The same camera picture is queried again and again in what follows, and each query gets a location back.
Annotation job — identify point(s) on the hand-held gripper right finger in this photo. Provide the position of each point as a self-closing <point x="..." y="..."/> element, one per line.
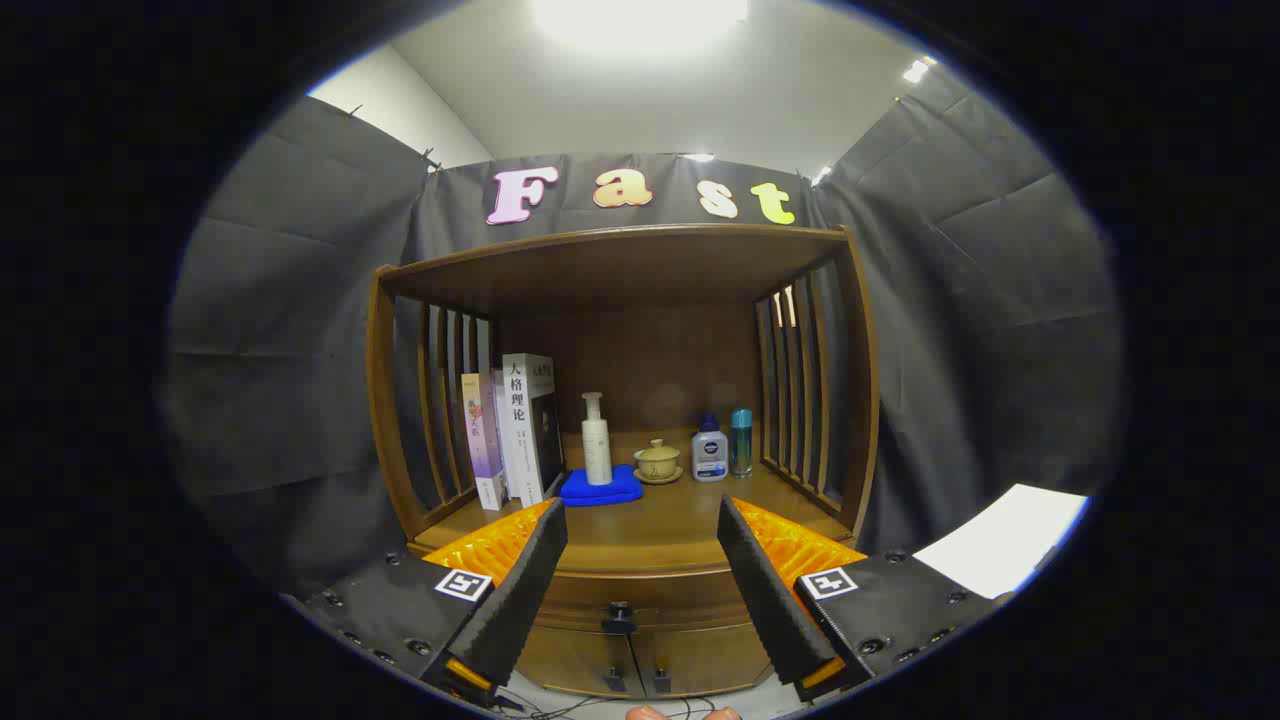
<point x="770" y="600"/>

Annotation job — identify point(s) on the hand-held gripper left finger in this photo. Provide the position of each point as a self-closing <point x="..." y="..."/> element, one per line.
<point x="520" y="600"/>

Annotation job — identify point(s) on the wooden drawer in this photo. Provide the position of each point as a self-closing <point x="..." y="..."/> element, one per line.
<point x="680" y="600"/>

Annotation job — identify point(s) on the black drawer knob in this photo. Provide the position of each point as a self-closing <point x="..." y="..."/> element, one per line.
<point x="620" y="622"/>

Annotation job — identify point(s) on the wooden cabinet door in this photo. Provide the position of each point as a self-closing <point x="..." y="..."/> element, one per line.
<point x="570" y="660"/>
<point x="710" y="660"/>

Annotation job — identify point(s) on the wooden countertop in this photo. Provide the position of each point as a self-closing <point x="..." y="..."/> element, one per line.
<point x="660" y="525"/>

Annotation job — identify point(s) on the wooden cabinet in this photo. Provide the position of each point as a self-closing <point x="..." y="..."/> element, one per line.
<point x="650" y="360"/>

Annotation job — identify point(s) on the blue folded cloth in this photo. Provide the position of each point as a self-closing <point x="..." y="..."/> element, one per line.
<point x="600" y="493"/>

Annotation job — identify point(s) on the white lotion bottle blue cap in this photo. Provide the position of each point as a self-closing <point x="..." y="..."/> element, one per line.
<point x="709" y="455"/>

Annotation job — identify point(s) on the clear bottle blue cap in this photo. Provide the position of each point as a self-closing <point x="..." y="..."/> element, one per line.
<point x="741" y="445"/>

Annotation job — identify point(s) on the purple book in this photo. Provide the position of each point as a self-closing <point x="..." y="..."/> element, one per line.
<point x="482" y="440"/>

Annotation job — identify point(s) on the white pump bottle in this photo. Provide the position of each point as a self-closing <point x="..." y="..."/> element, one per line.
<point x="597" y="450"/>

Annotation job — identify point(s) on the thick white book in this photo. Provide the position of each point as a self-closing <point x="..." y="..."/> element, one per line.
<point x="520" y="430"/>

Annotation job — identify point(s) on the yellow lidded teacup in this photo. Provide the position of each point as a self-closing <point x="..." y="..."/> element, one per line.
<point x="658" y="462"/>

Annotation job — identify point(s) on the black backdrop cloth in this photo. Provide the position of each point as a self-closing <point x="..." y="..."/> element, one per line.
<point x="290" y="350"/>

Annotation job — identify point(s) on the ceiling light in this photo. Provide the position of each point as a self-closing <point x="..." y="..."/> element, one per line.
<point x="640" y="20"/>

